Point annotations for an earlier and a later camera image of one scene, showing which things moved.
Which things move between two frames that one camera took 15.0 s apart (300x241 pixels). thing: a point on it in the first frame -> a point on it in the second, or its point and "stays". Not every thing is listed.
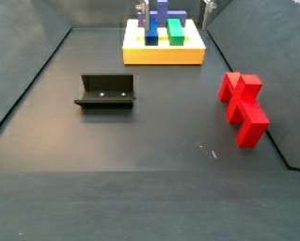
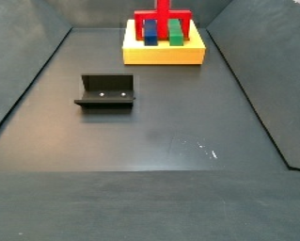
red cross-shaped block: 239,91 -> 160,24
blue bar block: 151,35 stays
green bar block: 175,32 stays
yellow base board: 139,54 stays
